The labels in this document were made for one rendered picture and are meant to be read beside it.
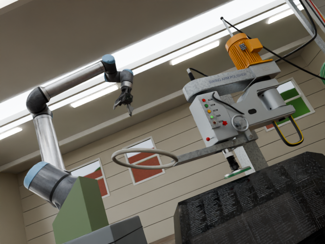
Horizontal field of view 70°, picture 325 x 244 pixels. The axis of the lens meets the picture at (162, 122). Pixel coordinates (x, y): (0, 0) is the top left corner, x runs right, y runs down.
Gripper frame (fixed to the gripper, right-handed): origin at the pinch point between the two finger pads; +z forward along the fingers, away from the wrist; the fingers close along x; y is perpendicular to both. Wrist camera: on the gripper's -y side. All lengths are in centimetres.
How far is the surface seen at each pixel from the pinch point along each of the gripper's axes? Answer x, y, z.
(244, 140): 89, 45, 8
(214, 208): 64, 30, 62
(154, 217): 448, -507, 39
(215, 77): 66, 38, -45
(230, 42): 89, 43, -97
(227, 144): 75, 37, 13
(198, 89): 53, 29, -31
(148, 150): 10.3, 20.8, 30.1
